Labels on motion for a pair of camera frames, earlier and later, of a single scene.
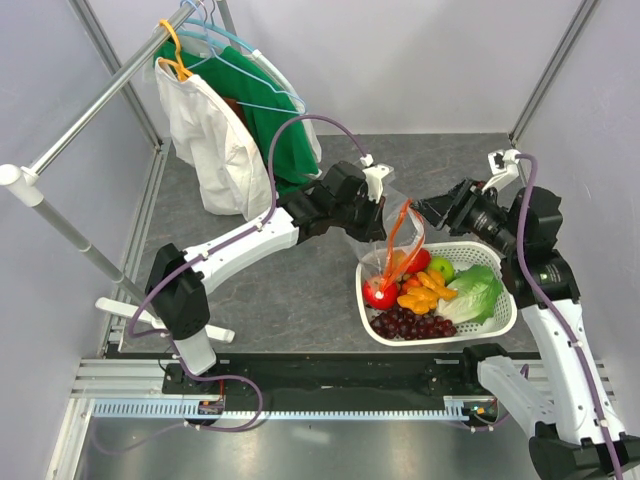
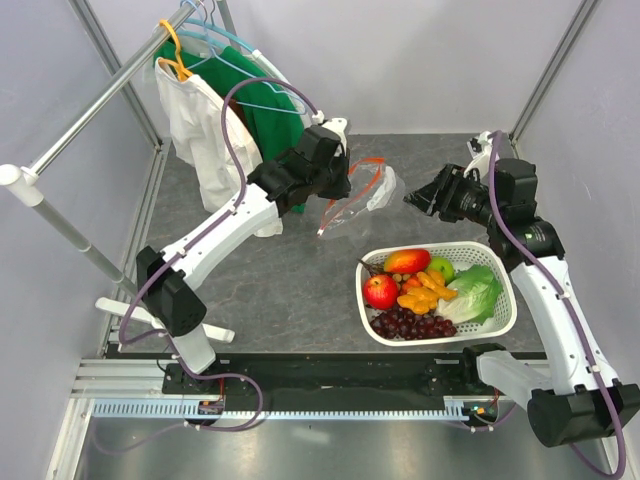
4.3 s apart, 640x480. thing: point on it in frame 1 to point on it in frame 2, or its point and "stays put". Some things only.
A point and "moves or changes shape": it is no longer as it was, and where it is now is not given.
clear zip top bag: x=383 y=260 moves or changes shape
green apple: x=444 y=265 stays put
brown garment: x=237 y=108 stays put
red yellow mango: x=410 y=261 stays put
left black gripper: x=374 y=230 to x=344 y=188
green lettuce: x=478 y=292 stays put
